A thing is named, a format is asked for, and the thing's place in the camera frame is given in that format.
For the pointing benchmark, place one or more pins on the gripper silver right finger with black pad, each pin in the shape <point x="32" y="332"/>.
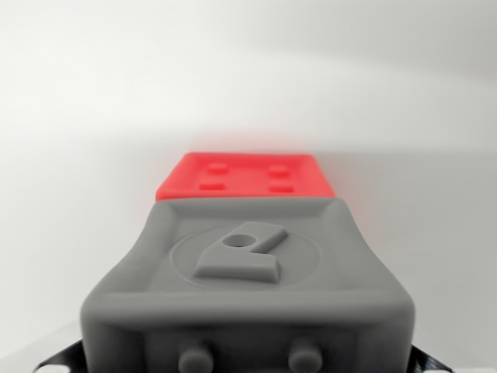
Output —
<point x="435" y="359"/>

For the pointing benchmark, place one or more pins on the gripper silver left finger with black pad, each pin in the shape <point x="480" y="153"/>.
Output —
<point x="58" y="355"/>

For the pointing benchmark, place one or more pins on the grey dice cube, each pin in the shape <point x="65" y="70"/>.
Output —
<point x="248" y="283"/>

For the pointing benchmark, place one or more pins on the red dice cube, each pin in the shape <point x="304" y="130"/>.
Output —
<point x="248" y="176"/>

